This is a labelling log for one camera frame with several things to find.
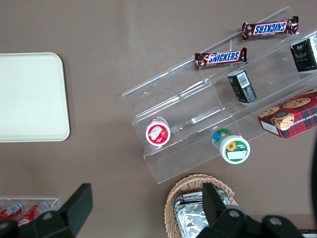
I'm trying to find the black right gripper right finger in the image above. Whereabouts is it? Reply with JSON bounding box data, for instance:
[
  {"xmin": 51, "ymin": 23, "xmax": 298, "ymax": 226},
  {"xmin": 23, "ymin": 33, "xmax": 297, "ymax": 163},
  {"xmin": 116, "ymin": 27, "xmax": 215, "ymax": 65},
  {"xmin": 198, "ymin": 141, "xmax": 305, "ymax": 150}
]
[{"xmin": 195, "ymin": 182, "xmax": 302, "ymax": 238}]

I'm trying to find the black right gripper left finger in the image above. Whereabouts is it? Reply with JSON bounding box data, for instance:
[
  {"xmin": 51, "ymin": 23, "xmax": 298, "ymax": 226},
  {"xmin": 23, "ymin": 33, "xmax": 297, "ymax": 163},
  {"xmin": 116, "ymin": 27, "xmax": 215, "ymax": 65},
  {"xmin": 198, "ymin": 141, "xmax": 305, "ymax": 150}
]
[{"xmin": 0, "ymin": 183, "xmax": 94, "ymax": 238}]

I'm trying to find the light oval wicker basket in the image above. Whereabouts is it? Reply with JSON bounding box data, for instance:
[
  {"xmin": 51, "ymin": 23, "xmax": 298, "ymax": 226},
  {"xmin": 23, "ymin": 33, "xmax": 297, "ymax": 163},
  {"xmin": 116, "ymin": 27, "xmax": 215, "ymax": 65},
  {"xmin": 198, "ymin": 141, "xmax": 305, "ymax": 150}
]
[{"xmin": 164, "ymin": 173, "xmax": 240, "ymax": 238}]

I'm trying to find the cream plastic serving tray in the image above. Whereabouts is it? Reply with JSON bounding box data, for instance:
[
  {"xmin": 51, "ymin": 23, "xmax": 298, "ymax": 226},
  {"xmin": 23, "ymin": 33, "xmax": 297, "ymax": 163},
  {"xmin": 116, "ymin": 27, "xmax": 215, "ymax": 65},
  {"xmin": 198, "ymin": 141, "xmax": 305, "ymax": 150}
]
[{"xmin": 0, "ymin": 52, "xmax": 71, "ymax": 143}]

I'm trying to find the clear acrylic bottle rack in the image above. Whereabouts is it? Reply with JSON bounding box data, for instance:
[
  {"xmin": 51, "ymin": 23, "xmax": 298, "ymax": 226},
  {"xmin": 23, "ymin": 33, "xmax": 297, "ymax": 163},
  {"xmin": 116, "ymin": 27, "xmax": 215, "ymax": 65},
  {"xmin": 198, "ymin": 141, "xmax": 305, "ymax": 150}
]
[{"xmin": 0, "ymin": 197, "xmax": 60, "ymax": 224}]

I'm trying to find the foil wrapped package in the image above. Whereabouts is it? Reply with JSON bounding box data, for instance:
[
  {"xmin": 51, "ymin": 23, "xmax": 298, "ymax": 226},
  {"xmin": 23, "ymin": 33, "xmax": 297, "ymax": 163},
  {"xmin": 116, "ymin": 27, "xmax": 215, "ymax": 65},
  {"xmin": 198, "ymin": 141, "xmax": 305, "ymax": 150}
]
[
  {"xmin": 174, "ymin": 203, "xmax": 209, "ymax": 238},
  {"xmin": 173, "ymin": 187, "xmax": 235, "ymax": 208}
]

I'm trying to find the green lid yogurt cup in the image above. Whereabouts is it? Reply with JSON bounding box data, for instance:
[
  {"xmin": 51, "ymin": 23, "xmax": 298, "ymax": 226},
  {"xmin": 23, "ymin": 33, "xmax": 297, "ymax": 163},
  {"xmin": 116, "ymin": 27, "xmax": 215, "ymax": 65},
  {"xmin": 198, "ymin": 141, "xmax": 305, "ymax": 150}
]
[{"xmin": 211, "ymin": 128, "xmax": 251, "ymax": 165}]

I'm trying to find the red lid yogurt cup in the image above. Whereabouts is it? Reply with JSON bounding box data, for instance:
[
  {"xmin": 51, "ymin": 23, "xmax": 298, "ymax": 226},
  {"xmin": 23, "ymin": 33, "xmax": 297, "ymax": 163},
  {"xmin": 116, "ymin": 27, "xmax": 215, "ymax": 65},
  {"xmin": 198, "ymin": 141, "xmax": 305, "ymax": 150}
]
[{"xmin": 145, "ymin": 117, "xmax": 171, "ymax": 146}]

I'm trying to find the clear acrylic stepped display stand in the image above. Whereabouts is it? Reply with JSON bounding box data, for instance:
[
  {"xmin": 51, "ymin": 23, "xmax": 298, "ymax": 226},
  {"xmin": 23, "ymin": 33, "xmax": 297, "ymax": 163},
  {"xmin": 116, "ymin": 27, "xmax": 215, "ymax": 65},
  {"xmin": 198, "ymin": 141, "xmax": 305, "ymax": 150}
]
[{"xmin": 122, "ymin": 6, "xmax": 317, "ymax": 184}]

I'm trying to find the red tartan cookie box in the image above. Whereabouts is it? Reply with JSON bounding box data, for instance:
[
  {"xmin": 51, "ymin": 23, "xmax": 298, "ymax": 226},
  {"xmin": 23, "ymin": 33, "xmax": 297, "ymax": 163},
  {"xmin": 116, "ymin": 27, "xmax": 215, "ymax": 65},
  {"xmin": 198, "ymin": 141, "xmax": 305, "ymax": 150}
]
[{"xmin": 257, "ymin": 87, "xmax": 317, "ymax": 140}]

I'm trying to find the small dark drink carton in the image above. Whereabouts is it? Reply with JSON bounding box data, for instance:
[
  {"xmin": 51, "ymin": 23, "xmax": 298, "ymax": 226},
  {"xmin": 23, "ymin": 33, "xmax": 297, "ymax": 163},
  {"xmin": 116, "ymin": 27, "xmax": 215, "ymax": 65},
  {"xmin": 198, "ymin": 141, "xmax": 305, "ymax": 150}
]
[
  {"xmin": 227, "ymin": 69, "xmax": 258, "ymax": 104},
  {"xmin": 289, "ymin": 37, "xmax": 317, "ymax": 73}
]

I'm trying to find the Snickers chocolate bar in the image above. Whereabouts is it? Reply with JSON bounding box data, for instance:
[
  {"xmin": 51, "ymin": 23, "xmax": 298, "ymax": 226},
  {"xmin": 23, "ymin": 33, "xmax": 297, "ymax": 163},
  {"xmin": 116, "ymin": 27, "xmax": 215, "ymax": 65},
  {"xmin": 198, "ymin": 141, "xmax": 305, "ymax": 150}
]
[
  {"xmin": 194, "ymin": 47, "xmax": 248, "ymax": 69},
  {"xmin": 242, "ymin": 16, "xmax": 299, "ymax": 41}
]

